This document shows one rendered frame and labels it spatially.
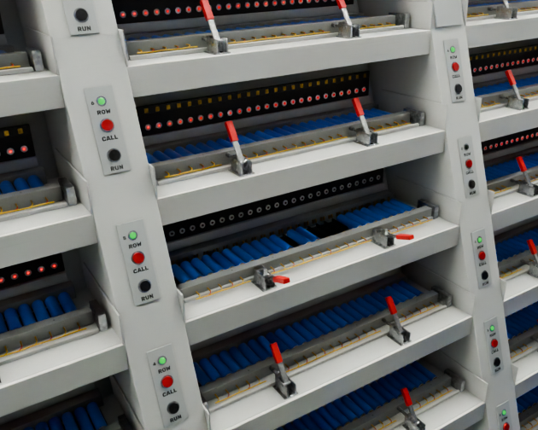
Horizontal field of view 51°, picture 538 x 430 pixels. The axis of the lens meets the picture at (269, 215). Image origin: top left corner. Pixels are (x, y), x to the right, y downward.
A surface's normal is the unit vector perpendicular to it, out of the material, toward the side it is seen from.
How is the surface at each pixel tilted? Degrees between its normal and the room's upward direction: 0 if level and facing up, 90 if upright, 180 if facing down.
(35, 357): 18
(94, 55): 90
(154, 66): 108
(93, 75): 90
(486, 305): 90
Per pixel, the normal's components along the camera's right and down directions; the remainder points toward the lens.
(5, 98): 0.52, 0.33
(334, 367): -0.03, -0.91
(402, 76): -0.85, 0.24
